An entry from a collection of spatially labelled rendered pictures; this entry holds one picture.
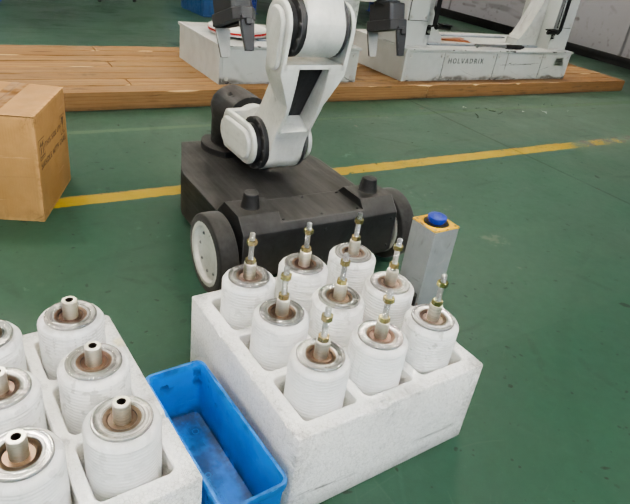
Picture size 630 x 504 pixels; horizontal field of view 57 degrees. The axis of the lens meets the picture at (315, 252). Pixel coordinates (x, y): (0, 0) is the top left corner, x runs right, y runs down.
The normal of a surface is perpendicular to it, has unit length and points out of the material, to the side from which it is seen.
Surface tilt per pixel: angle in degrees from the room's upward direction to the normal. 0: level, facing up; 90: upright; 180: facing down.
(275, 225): 46
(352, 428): 90
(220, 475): 0
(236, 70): 90
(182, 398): 88
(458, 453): 0
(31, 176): 90
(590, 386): 0
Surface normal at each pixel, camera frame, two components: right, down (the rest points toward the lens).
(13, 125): 0.09, 0.51
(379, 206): 0.46, -0.26
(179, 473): 0.13, -0.86
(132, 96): 0.51, 0.48
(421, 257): -0.83, 0.18
